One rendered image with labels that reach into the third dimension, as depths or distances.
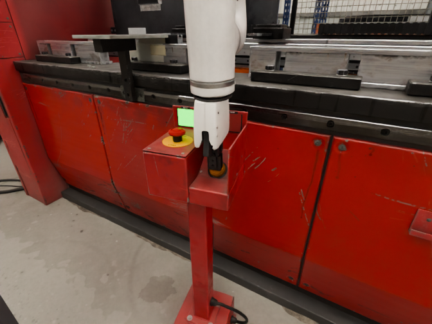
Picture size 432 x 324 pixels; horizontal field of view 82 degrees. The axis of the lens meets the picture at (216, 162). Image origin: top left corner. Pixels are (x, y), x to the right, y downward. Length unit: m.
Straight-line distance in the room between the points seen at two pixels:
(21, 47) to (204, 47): 1.43
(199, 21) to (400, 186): 0.61
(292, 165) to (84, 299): 1.02
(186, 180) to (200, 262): 0.32
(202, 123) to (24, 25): 1.44
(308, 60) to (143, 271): 1.12
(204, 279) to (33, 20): 1.57
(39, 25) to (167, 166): 1.41
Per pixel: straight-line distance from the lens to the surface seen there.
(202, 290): 0.89
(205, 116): 0.46
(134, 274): 1.33
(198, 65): 0.45
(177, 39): 1.03
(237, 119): 0.61
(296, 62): 0.82
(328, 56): 0.81
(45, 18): 1.85
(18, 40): 1.77
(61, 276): 1.46
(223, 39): 0.44
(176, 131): 0.57
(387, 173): 0.75
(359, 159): 0.74
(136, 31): 1.04
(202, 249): 0.74
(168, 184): 0.57
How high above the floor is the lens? 1.01
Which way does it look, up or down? 28 degrees down
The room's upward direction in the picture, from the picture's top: straight up
